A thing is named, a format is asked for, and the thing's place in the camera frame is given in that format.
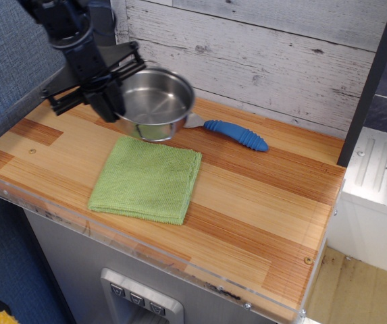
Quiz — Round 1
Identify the silver button control panel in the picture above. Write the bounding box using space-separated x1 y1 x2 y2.
101 268 184 323

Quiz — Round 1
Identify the white ribbed appliance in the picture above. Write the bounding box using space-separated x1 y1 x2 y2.
327 128 387 270

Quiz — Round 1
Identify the stainless steel pot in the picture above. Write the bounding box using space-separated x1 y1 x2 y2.
116 67 195 142

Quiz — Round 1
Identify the blue handled metal spoon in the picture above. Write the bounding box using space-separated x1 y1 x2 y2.
184 113 269 152

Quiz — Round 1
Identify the yellow object bottom left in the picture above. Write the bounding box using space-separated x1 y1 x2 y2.
0 311 19 324

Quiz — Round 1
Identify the clear acrylic counter guard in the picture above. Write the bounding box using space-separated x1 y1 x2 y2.
0 161 345 323

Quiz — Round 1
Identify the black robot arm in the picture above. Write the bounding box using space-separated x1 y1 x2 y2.
20 1 146 123

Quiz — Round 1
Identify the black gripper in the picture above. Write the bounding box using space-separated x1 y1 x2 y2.
42 34 146 122

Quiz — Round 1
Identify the dark right frame post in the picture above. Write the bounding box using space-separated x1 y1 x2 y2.
337 21 387 167

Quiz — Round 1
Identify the green folded cloth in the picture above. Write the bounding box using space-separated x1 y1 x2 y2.
88 136 202 225

